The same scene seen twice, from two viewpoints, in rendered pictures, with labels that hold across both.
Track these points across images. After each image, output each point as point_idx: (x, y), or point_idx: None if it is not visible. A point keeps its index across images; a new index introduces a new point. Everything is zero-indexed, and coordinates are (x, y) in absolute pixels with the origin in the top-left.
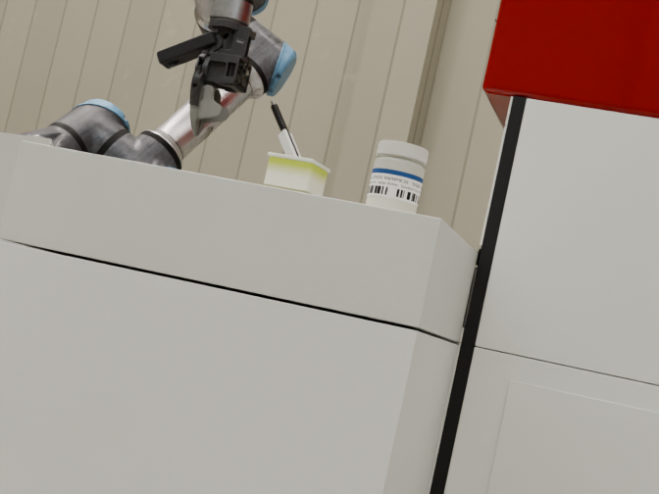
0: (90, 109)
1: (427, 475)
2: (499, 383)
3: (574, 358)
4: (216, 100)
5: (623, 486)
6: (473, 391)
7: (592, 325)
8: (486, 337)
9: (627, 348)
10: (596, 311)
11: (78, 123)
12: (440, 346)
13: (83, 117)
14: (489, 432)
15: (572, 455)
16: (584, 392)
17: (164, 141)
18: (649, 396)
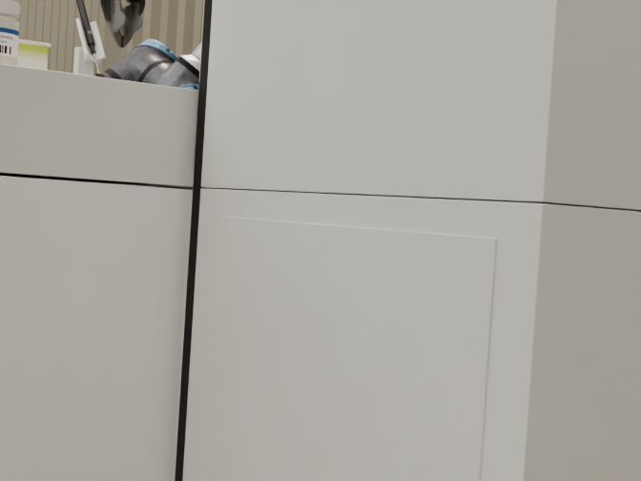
0: (135, 50)
1: (163, 325)
2: (216, 221)
3: (257, 179)
4: (134, 10)
5: (292, 313)
6: (201, 235)
7: (267, 140)
8: (206, 176)
9: (289, 157)
10: (268, 123)
11: (120, 65)
12: (96, 190)
13: (127, 58)
14: (212, 274)
15: (258, 285)
16: (265, 215)
17: (185, 62)
18: (306, 206)
